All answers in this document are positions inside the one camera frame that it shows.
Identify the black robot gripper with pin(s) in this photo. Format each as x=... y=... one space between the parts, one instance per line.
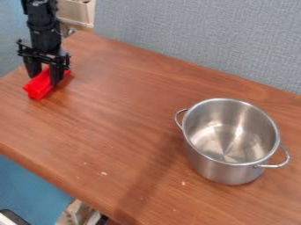
x=45 y=47

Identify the red rectangular block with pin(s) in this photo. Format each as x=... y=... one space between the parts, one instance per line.
x=39 y=86

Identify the black and white object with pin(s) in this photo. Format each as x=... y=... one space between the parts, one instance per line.
x=10 y=218

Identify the stainless steel pot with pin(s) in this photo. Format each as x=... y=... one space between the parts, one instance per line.
x=231 y=138

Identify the wooden table leg frame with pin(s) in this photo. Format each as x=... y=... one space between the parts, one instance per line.
x=78 y=214

